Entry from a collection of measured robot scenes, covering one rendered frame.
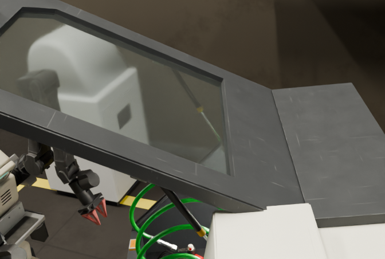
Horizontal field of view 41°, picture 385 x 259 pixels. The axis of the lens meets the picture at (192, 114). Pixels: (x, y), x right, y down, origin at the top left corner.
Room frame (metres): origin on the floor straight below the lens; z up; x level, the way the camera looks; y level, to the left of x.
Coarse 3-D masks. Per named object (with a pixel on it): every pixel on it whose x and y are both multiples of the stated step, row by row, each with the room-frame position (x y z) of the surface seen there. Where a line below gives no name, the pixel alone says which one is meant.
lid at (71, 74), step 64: (0, 0) 1.49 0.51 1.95; (0, 64) 1.16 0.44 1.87; (64, 64) 1.28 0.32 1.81; (128, 64) 1.43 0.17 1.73; (192, 64) 1.58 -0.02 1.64; (64, 128) 0.96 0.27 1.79; (128, 128) 1.08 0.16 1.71; (192, 128) 1.19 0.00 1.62; (256, 128) 1.29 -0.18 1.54; (192, 192) 0.92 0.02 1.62; (256, 192) 0.97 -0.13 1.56
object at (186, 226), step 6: (174, 228) 1.13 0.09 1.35; (180, 228) 1.12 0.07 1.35; (186, 228) 1.12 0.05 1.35; (192, 228) 1.12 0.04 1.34; (204, 228) 1.12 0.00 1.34; (162, 234) 1.13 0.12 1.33; (150, 240) 1.13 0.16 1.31; (156, 240) 1.13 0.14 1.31; (144, 246) 1.13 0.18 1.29; (144, 252) 1.13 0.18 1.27; (138, 258) 1.13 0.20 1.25
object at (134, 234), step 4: (132, 232) 1.60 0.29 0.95; (136, 232) 1.60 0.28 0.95; (132, 236) 1.58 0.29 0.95; (136, 236) 1.58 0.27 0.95; (140, 240) 1.55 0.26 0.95; (140, 244) 1.54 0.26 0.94; (140, 248) 1.54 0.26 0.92; (128, 252) 1.49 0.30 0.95; (132, 252) 1.49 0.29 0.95; (128, 256) 1.47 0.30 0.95; (132, 256) 1.47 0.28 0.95; (136, 256) 1.47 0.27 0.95; (144, 256) 1.58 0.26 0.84
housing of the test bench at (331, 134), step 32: (288, 96) 1.55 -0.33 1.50; (320, 96) 1.52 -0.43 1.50; (352, 96) 1.50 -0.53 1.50; (288, 128) 1.34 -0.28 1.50; (320, 128) 1.32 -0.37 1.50; (352, 128) 1.30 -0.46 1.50; (320, 160) 1.15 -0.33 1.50; (352, 160) 1.13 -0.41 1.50; (384, 160) 1.12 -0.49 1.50; (320, 192) 1.02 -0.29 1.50; (352, 192) 1.00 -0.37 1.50; (384, 192) 0.99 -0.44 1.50; (320, 224) 0.92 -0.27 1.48; (352, 224) 0.92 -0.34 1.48; (384, 224) 0.91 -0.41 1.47; (352, 256) 0.82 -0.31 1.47; (384, 256) 0.81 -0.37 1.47
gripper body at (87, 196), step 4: (84, 192) 1.66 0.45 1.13; (88, 192) 1.66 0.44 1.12; (76, 196) 1.66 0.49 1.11; (80, 196) 1.65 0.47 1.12; (84, 196) 1.65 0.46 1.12; (88, 196) 1.65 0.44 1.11; (92, 196) 1.66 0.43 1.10; (96, 196) 1.68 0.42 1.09; (100, 196) 1.69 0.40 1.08; (80, 200) 1.65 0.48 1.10; (84, 200) 1.65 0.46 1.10; (88, 200) 1.65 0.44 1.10; (92, 200) 1.65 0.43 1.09; (84, 204) 1.64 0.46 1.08; (88, 204) 1.64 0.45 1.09; (80, 208) 1.64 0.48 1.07; (84, 208) 1.62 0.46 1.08; (88, 208) 1.61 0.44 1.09; (80, 212) 1.63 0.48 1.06
